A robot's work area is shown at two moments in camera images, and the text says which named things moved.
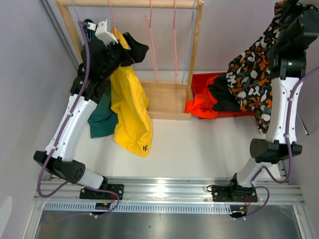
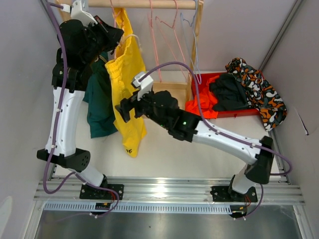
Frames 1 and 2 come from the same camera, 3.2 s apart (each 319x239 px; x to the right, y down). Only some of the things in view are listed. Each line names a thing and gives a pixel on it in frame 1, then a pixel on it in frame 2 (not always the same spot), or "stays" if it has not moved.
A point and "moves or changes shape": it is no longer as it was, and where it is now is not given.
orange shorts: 202,106 stays
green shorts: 104,117 stays
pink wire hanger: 176,79 moves or changes shape
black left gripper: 136,54 to 112,35
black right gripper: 295,5 to 126,105
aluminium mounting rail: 169,191 stays
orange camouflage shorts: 248,75 moves or changes shape
